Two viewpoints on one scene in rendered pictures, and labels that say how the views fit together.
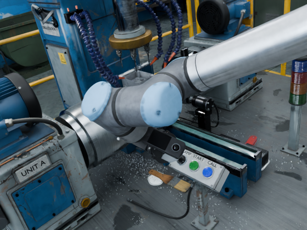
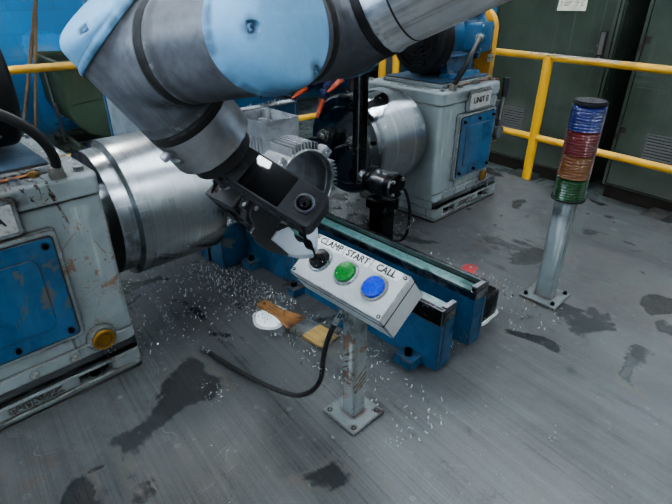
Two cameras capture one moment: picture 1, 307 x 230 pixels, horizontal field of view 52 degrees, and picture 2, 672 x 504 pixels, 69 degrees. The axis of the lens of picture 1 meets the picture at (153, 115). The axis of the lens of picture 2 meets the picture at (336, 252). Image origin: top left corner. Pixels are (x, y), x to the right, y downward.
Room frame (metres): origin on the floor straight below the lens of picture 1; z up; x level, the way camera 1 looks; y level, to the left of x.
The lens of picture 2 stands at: (0.17, -0.04, 1.40)
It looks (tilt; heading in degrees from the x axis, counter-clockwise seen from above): 28 degrees down; 356
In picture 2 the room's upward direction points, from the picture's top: straight up
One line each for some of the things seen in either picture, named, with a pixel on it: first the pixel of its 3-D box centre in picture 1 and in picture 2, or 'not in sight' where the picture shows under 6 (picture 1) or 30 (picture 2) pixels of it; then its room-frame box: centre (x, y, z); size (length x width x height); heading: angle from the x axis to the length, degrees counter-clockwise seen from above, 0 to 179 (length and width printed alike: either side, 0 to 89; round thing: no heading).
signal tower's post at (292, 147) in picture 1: (297, 106); (565, 207); (1.04, -0.56, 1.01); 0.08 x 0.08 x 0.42; 40
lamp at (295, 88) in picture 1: (298, 86); (575, 165); (1.04, -0.56, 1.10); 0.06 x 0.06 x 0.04
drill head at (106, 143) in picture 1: (82, 136); (125, 205); (1.04, 0.29, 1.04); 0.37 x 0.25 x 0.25; 130
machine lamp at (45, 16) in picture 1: (48, 17); not in sight; (1.29, 0.34, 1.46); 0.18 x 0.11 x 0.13; 40
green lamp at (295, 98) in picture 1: (297, 96); (570, 187); (1.04, -0.56, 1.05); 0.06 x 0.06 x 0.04
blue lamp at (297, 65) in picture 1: (300, 63); (587, 117); (1.04, -0.56, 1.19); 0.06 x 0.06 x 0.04
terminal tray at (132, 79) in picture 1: (139, 83); (265, 130); (1.30, 0.04, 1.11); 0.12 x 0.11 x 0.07; 39
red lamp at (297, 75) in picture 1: (299, 75); (581, 141); (1.04, -0.56, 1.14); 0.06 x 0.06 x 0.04
